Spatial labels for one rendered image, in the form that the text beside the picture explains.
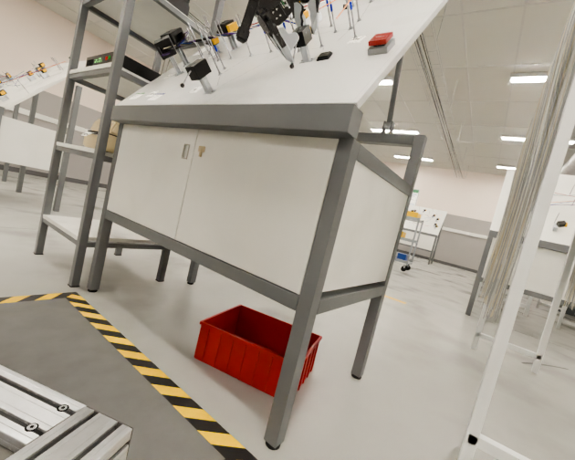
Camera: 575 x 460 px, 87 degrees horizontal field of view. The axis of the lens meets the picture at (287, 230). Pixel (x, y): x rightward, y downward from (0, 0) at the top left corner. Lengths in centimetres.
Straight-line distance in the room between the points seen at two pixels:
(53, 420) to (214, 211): 63
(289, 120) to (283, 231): 28
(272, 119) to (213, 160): 28
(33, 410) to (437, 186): 1202
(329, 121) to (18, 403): 75
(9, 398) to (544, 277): 354
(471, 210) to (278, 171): 1130
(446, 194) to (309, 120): 1143
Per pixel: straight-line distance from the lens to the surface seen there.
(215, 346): 116
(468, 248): 1188
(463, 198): 1206
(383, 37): 98
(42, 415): 63
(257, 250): 85
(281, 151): 85
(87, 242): 172
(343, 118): 73
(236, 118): 95
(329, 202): 74
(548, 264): 359
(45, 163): 390
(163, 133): 131
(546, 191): 105
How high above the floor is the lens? 61
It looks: 4 degrees down
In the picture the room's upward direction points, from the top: 14 degrees clockwise
